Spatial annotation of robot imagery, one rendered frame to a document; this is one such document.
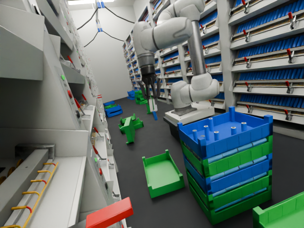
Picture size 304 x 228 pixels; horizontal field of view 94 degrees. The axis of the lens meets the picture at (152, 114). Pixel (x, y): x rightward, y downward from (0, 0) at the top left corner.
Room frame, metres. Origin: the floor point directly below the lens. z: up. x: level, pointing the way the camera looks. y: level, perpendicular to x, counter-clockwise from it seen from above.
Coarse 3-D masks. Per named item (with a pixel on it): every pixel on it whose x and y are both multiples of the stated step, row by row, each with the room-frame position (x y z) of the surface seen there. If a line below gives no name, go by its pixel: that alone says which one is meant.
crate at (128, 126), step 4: (128, 120) 1.51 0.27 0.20; (124, 124) 1.39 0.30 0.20; (128, 124) 1.37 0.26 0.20; (132, 124) 1.56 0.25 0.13; (124, 128) 1.34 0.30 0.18; (128, 128) 1.34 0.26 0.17; (132, 128) 1.48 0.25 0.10; (128, 132) 1.34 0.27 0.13; (132, 132) 1.42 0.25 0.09; (128, 136) 1.34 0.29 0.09; (132, 136) 1.35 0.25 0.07; (128, 140) 1.34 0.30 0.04; (132, 140) 1.34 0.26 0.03
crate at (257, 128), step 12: (228, 108) 0.66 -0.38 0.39; (204, 120) 0.63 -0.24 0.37; (216, 120) 0.64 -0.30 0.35; (228, 120) 0.65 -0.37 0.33; (240, 120) 0.61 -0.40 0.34; (252, 120) 0.54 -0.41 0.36; (264, 120) 0.48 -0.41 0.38; (180, 132) 0.58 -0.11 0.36; (192, 132) 0.62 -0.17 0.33; (228, 132) 0.55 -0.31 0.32; (240, 132) 0.45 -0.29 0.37; (252, 132) 0.45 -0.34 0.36; (264, 132) 0.46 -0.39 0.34; (192, 144) 0.48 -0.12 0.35; (204, 144) 0.42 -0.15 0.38; (216, 144) 0.43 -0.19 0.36; (228, 144) 0.43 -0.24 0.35; (240, 144) 0.44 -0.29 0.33; (204, 156) 0.42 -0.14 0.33
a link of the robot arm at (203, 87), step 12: (180, 0) 1.13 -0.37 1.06; (192, 0) 1.08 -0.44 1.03; (180, 12) 1.13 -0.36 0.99; (192, 12) 1.09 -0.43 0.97; (192, 24) 1.11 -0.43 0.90; (192, 36) 1.11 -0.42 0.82; (192, 48) 1.11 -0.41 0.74; (192, 60) 1.13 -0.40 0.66; (204, 72) 1.09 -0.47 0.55; (192, 84) 1.12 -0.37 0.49; (204, 84) 1.05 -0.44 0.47; (216, 84) 1.04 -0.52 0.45; (192, 96) 1.10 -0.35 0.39; (204, 96) 1.06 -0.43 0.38
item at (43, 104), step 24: (0, 0) 0.24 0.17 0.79; (24, 0) 0.26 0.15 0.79; (48, 48) 0.29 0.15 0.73; (48, 72) 0.25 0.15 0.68; (0, 96) 0.23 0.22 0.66; (24, 96) 0.23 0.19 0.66; (48, 96) 0.24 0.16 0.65; (72, 96) 0.33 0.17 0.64; (0, 120) 0.22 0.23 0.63; (24, 120) 0.23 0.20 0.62; (48, 120) 0.24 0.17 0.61; (72, 120) 0.25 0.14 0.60; (96, 192) 0.25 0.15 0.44
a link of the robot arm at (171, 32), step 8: (160, 16) 1.11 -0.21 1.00; (168, 16) 1.12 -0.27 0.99; (160, 24) 0.72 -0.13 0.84; (168, 24) 0.68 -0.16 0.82; (176, 24) 0.66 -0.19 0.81; (184, 24) 0.66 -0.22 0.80; (160, 32) 0.69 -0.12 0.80; (168, 32) 0.68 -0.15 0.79; (176, 32) 0.66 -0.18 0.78; (184, 32) 0.66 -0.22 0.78; (192, 32) 0.69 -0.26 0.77; (160, 40) 0.70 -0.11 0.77; (168, 40) 0.69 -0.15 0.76; (176, 40) 0.68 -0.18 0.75; (184, 40) 0.69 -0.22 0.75; (160, 48) 0.74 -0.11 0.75
